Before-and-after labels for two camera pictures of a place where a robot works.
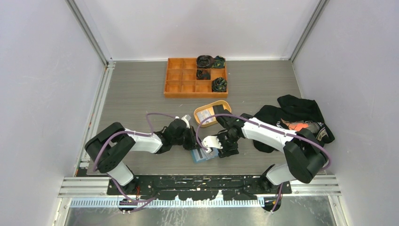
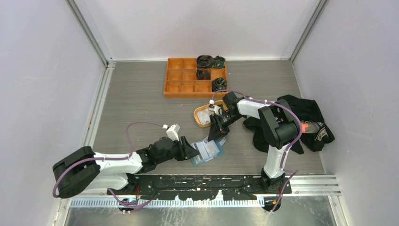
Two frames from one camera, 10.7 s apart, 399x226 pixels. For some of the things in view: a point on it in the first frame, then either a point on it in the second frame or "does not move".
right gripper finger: x=223 y=152 -> x=215 y=133
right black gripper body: x=232 y=143 -> x=225 y=120
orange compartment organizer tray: x=181 y=80 does not move
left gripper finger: x=189 y=140 -> x=191 y=152
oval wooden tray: x=203 y=112 does not move
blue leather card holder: x=199 y=155 does not move
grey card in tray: x=203 y=114 does not move
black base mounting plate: x=199 y=187 does not move
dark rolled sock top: x=204 y=61 does not move
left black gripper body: x=179 y=140 -> x=179 y=152
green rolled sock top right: x=219 y=62 does not move
